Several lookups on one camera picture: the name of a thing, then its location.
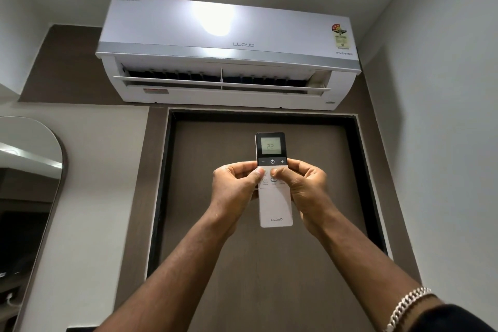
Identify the person's right hand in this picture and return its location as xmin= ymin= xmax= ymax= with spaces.
xmin=275 ymin=159 xmax=340 ymax=237

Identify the person's left hand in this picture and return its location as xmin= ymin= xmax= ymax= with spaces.
xmin=205 ymin=161 xmax=266 ymax=238

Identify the white air conditioner remote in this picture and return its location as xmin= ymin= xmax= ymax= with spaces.
xmin=255 ymin=132 xmax=294 ymax=229

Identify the person's right forearm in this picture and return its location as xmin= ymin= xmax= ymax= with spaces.
xmin=307 ymin=214 xmax=444 ymax=332

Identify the person's left forearm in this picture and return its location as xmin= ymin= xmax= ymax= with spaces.
xmin=94 ymin=203 xmax=239 ymax=332

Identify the black sleeve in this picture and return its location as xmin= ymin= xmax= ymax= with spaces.
xmin=405 ymin=304 xmax=494 ymax=332

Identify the brown door with black frame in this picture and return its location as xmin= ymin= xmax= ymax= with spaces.
xmin=147 ymin=108 xmax=391 ymax=332

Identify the white wall air conditioner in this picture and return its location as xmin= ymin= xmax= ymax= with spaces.
xmin=96 ymin=0 xmax=362 ymax=112

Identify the silver chain bracelet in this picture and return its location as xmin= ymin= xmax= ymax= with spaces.
xmin=385 ymin=287 xmax=433 ymax=332

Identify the arched wall mirror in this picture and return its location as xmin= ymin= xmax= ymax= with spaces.
xmin=0 ymin=116 xmax=67 ymax=325

